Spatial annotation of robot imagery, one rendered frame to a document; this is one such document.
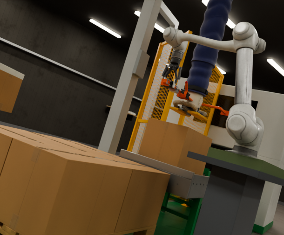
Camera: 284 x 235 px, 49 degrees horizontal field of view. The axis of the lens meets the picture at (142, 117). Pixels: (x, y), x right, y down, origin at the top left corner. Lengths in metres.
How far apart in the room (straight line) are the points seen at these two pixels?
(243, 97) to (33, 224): 1.34
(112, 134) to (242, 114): 2.09
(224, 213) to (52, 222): 1.03
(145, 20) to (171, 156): 1.94
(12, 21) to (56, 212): 9.10
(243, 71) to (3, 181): 1.49
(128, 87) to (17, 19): 7.07
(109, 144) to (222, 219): 1.99
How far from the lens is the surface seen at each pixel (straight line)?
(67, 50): 10.99
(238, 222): 2.04
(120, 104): 3.71
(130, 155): 2.72
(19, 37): 10.36
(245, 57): 2.08
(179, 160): 2.58
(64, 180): 1.48
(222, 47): 2.38
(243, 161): 1.97
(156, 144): 2.69
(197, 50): 3.05
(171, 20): 6.25
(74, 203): 1.59
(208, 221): 2.09
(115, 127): 3.68
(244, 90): 2.00
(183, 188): 2.50
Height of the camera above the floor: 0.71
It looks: 5 degrees up
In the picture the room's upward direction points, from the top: 17 degrees clockwise
